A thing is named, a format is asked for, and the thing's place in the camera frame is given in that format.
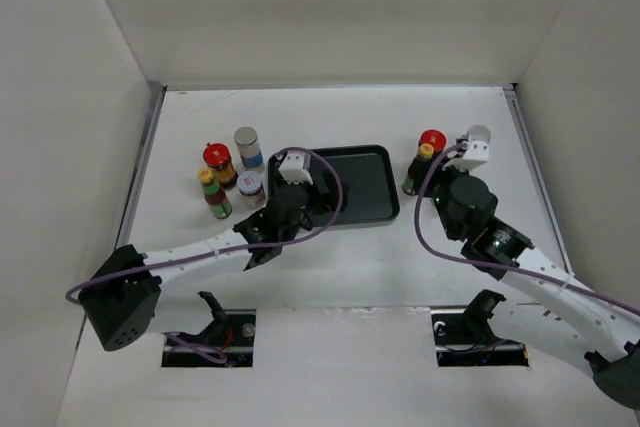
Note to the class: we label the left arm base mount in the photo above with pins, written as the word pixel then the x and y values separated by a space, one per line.
pixel 227 341

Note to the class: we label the silver lid blue label canister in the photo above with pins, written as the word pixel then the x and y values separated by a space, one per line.
pixel 247 143

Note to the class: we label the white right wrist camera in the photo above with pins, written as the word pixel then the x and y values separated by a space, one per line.
pixel 473 152

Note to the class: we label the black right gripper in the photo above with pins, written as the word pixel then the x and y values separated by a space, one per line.
pixel 448 172

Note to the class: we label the yellow cap sauce bottle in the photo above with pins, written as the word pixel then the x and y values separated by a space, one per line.
pixel 418 169
pixel 214 194

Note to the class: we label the red lid sauce jar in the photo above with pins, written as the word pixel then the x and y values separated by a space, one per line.
pixel 218 158
pixel 435 138

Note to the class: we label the white lid small jar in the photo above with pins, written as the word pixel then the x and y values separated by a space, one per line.
pixel 251 188

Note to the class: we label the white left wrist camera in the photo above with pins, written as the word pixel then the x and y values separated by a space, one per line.
pixel 295 168

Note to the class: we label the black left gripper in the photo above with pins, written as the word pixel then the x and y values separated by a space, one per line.
pixel 330 199

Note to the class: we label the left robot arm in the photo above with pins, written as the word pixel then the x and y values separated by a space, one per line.
pixel 121 299

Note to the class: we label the silver lid white canister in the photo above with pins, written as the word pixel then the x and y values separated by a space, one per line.
pixel 478 133

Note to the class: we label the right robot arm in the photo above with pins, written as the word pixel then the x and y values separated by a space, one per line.
pixel 595 334

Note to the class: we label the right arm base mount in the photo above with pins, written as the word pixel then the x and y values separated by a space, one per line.
pixel 463 337

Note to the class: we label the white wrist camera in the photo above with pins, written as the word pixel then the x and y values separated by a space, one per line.
pixel 473 152
pixel 295 168

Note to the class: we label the black plastic tray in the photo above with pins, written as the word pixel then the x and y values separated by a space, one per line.
pixel 372 189

